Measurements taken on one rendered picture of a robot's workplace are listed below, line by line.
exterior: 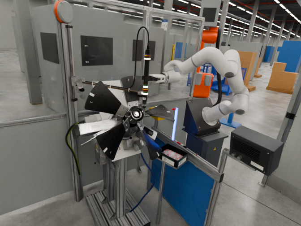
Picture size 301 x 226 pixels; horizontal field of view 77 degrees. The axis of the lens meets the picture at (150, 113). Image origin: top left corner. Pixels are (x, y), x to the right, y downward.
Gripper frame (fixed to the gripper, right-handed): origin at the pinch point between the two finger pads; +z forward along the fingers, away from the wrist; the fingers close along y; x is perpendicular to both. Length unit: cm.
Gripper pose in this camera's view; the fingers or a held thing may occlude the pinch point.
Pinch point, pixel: (145, 78)
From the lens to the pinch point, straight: 140.2
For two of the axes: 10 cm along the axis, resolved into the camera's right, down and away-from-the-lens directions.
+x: 0.9, -9.3, -3.5
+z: -8.2, 1.3, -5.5
